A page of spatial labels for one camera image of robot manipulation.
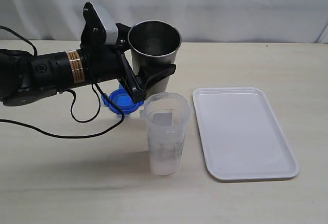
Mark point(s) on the white backdrop curtain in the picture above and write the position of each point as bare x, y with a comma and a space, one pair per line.
283, 21

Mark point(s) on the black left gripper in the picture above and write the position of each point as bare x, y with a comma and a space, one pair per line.
108, 62

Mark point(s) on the white rectangular tray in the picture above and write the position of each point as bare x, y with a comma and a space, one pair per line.
241, 137

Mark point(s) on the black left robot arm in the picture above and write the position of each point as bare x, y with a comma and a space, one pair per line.
29, 77

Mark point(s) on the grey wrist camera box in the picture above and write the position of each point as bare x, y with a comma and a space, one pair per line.
105, 31

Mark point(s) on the stainless steel cup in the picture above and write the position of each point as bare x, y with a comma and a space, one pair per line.
152, 43

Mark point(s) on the clear plastic container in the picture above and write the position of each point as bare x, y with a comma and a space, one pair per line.
167, 116

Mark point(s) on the blue plastic lid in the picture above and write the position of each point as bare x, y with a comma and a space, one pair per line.
122, 100

